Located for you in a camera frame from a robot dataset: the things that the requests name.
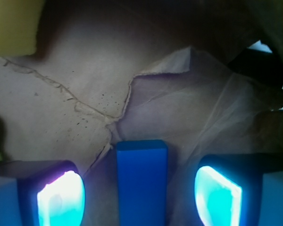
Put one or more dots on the brown paper bag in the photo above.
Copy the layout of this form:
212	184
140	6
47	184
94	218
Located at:
205	76

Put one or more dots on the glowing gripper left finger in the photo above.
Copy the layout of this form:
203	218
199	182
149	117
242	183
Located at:
41	193

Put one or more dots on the blue rectangular block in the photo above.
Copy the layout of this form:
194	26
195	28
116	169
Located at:
142	180

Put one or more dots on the yellow green sponge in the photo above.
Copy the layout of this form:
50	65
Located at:
19	20

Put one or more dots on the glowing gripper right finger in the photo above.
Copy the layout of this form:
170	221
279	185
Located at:
240	190

